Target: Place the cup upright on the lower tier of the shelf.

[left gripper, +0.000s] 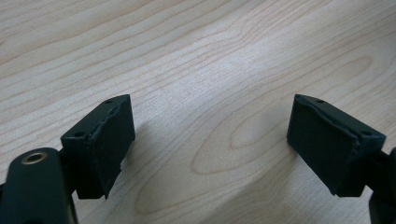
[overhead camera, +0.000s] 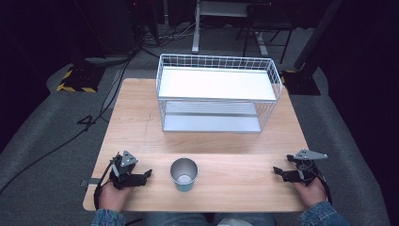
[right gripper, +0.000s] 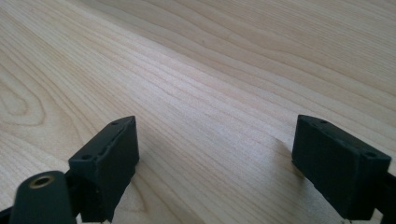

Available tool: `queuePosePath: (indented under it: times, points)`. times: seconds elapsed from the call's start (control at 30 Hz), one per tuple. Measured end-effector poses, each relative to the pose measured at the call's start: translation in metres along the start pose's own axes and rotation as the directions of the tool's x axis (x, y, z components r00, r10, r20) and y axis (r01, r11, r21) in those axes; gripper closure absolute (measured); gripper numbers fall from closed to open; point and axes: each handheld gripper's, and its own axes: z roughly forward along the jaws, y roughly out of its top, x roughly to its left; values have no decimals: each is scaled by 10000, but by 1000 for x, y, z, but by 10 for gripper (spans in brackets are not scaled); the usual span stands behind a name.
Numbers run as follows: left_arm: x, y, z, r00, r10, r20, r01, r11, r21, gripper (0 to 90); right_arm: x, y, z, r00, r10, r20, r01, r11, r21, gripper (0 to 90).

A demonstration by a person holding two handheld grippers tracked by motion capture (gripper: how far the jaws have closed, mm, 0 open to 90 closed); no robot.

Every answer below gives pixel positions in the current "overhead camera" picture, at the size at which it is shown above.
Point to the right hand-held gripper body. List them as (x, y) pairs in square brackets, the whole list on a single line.
[(306, 172)]

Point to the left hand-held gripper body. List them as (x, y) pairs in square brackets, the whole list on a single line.
[(124, 174)]

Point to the teal metal cup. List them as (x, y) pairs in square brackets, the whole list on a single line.
[(184, 175)]

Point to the person's right hand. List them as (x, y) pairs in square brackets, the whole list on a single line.
[(312, 194)]

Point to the person's left hand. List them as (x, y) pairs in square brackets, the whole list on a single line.
[(112, 197)]

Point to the yellow black striped stand base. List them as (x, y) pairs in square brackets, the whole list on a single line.
[(80, 78)]

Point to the black slanted pole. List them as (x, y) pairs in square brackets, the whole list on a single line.
[(316, 34)]

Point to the white metal stand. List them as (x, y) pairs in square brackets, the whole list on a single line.
[(197, 28)]

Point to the black metal chair frame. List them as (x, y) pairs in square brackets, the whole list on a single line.
[(266, 23)]

